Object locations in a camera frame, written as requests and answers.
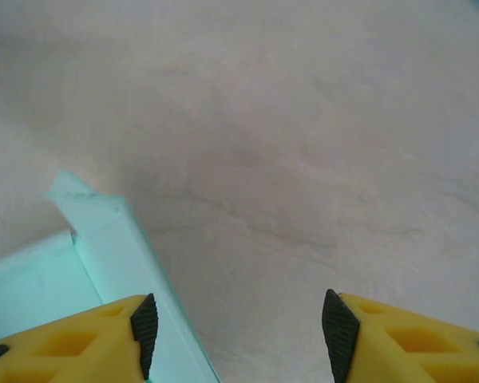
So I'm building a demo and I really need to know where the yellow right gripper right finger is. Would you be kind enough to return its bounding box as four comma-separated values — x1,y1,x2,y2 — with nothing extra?
321,289,479,383

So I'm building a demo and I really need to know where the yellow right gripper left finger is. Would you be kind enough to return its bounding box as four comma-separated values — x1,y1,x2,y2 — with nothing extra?
0,293,160,383

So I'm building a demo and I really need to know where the light teal paper box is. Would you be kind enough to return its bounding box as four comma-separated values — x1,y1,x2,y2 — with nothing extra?
0,169,220,383

